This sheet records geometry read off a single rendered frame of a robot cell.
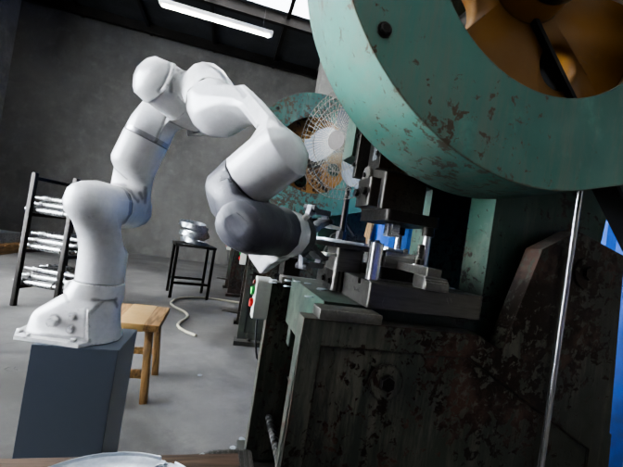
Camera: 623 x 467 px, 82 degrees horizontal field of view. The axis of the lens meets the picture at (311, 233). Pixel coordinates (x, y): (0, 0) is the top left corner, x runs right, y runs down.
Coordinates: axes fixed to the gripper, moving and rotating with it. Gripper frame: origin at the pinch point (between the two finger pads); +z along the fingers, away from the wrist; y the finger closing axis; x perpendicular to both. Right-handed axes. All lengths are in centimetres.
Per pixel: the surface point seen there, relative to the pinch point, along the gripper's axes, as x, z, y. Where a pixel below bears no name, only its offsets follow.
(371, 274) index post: -11.0, 1.6, -6.5
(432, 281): -24.3, 4.5, -5.7
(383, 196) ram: -8.2, 14.3, 13.9
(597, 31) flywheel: -49, 5, 49
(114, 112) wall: 615, 375, 186
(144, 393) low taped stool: 83, 32, -73
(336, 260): 0.9, 10.5, -5.0
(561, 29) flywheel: -42, -1, 47
